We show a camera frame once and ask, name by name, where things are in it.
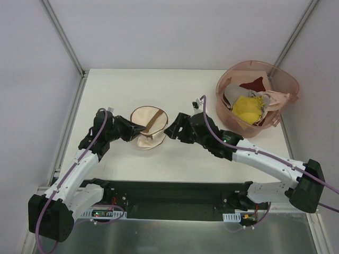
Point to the pink translucent plastic basket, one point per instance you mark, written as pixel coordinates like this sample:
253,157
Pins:
274,79

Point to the left aluminium frame post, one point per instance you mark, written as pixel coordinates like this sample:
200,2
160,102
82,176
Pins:
46,4

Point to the right white cable duct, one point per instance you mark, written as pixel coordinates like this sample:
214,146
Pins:
232,217

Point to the left white cable duct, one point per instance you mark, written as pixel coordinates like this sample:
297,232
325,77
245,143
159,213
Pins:
102,214

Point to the grey beige bra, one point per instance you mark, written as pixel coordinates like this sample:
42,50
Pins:
232,93

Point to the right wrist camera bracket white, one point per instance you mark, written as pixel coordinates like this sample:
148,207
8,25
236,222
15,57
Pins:
197,104

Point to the beige round mesh laundry bag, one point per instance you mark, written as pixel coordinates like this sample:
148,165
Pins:
155,120

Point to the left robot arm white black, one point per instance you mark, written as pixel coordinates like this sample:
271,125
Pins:
54,213

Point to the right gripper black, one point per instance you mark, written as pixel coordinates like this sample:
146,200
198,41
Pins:
184,127

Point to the right aluminium frame post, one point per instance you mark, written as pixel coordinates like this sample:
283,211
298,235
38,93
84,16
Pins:
306,15

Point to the white cable duct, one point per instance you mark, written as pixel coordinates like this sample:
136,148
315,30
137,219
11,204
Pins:
102,214
232,217

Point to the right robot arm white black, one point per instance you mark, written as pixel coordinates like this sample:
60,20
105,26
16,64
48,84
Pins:
299,183

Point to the yellow bra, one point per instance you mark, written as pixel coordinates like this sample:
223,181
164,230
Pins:
247,109

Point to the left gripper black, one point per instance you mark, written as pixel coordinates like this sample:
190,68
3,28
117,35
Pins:
121,127

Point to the aluminium frame post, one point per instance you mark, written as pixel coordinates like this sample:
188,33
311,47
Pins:
306,15
46,4

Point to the dark red garment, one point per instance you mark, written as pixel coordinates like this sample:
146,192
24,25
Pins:
256,85

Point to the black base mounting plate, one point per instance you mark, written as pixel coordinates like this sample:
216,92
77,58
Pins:
177,201

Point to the light pink garment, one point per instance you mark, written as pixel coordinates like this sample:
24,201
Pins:
271,101

